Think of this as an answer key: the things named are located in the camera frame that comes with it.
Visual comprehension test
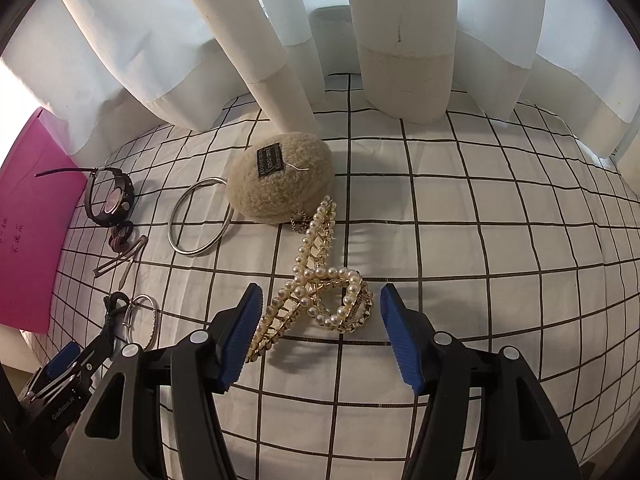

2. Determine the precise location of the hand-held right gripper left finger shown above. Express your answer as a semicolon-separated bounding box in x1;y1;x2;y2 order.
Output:
47;282;264;480

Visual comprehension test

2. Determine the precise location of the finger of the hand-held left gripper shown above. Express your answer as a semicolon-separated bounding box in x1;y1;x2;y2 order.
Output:
72;327;118;378
30;342;83;401

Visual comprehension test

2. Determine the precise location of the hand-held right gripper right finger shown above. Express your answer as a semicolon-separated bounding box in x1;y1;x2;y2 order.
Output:
380;282;583;480

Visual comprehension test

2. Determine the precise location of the black hair tie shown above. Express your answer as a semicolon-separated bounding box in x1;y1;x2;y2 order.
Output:
102;291;128;333

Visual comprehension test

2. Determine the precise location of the pearl hair claw clip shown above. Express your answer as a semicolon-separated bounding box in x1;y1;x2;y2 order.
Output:
245;195;375;363

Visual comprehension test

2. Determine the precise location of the silver bangle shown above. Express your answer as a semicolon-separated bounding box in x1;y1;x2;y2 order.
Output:
168;176;235;257

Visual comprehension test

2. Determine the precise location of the pink plastic basin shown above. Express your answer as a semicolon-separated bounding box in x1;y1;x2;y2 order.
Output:
0;106;96;335

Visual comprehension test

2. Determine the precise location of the rose metal snap hair clip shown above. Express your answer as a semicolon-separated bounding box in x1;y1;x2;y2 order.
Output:
120;254;139;289
91;235;149;277

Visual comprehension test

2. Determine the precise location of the checked white tablecloth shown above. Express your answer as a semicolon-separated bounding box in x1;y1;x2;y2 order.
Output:
20;72;640;480

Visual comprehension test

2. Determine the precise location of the beige fuzzy hair clip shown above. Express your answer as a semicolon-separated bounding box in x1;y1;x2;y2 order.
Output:
225;131;335;223

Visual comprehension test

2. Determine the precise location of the white curtain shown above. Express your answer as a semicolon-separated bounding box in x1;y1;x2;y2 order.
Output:
0;0;640;161

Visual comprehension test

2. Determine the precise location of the thin silver ring bracelet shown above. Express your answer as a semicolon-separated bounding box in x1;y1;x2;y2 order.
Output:
121;302;139;343

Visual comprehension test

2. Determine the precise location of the rhinestone silver bracelet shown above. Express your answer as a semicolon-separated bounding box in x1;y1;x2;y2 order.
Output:
131;294;161;352

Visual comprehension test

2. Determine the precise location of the small maroon hair tie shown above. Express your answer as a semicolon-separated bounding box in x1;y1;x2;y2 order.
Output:
109;221;135;253

